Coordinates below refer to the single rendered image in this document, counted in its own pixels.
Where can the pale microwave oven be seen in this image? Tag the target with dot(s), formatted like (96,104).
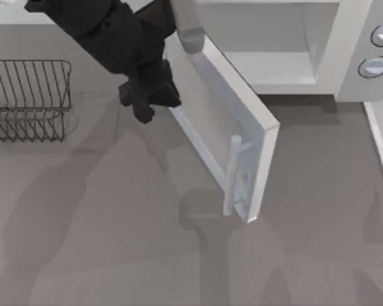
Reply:
(306,48)

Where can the pale grey rounded box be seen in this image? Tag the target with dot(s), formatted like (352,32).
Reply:
(190,28)

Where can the pale microwave door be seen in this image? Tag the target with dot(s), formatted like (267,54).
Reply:
(229,121)

